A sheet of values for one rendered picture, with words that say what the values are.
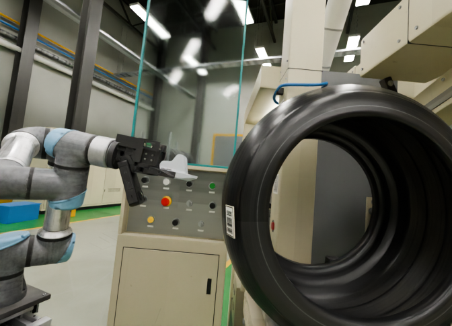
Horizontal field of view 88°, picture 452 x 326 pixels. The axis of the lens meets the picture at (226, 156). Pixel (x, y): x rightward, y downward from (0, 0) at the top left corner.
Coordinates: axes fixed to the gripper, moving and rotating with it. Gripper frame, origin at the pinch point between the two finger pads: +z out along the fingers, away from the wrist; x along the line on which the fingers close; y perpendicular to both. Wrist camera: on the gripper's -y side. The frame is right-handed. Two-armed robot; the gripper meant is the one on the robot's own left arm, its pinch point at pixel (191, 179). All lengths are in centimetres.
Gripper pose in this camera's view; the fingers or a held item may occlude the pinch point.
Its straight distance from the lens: 58.8
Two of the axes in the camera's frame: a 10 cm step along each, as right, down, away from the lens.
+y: 2.1, -9.7, 0.8
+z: 9.8, 2.1, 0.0
